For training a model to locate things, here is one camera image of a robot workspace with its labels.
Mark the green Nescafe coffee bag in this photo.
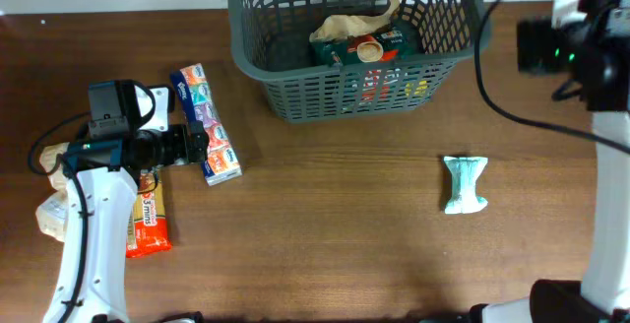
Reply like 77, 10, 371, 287
308, 20, 429, 105

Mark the beige paper pouch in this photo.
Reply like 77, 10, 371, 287
309, 0, 400, 42

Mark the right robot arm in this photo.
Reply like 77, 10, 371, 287
471, 0, 629, 323

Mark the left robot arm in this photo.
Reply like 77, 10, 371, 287
44, 121, 209, 322

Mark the Kleenex tissue multipack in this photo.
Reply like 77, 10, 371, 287
170, 63, 242, 186

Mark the San Remo spaghetti packet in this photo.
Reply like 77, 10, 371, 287
126, 171, 172, 258

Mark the small teal white packet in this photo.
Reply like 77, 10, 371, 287
443, 157, 488, 215

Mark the crumpled clear plastic pouch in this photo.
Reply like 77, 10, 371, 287
35, 142, 69, 242

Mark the dark grey plastic basket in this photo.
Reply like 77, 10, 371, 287
228, 0, 490, 123

